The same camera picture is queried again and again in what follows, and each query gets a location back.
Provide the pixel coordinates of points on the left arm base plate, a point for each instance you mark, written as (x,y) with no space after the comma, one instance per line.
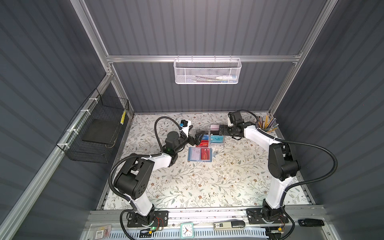
(154,219)

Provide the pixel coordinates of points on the pink VIP card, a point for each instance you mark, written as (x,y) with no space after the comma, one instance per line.
(214,127)

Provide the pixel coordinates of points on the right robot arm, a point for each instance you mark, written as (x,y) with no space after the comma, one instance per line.
(281,162)

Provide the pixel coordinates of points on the small white desk clock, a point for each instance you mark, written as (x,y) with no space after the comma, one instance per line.
(187,230)

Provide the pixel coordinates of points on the white wire mesh basket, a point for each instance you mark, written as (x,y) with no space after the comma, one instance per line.
(185,69)

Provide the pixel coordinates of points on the red VIP card in stand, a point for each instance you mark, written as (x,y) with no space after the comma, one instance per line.
(204,144)

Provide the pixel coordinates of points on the teal VIP card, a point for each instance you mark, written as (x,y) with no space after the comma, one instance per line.
(215,139)

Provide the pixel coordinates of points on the small label packet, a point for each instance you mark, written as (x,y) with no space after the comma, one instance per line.
(103,232)

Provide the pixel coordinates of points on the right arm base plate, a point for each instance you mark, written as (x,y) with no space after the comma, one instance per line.
(266,216)

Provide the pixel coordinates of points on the markers in mesh basket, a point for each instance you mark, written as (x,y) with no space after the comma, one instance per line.
(220,79)

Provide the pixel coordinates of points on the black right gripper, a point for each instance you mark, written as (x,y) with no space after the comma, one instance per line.
(221,129)

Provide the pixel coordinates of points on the blue leather card holder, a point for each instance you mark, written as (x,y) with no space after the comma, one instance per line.
(200,160)

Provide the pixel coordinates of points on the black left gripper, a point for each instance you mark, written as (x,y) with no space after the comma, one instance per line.
(196,141)

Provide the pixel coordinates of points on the grey black handheld device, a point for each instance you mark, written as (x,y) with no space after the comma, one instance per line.
(229,225)

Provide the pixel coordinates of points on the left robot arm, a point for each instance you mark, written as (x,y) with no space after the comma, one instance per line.
(130,177)

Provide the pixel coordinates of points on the black wire wall basket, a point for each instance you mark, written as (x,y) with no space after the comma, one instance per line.
(97,131)

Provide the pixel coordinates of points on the clear acrylic card display stand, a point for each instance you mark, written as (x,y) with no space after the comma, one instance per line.
(205,129)

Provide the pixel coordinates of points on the black remote device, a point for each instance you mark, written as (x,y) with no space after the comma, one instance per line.
(311,223)

